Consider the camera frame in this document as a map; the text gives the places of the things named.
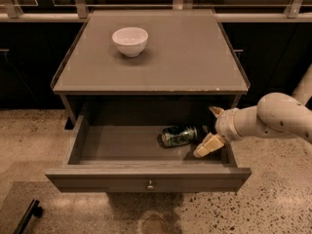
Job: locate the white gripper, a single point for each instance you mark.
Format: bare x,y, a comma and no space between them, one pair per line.
225,123

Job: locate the green soda can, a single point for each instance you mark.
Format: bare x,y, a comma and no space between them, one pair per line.
178,135

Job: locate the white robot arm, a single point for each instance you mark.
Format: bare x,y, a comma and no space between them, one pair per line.
275,115

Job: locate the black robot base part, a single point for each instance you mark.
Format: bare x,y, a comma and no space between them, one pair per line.
34,209

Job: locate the round metal drawer knob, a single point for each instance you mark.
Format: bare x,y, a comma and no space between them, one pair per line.
149,186

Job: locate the open grey middle drawer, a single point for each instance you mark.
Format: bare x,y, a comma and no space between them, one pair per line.
111,159

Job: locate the grey cabinet with counter top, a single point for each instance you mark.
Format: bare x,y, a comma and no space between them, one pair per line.
186,54

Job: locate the white ceramic bowl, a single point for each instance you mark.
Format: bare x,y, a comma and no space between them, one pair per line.
130,41

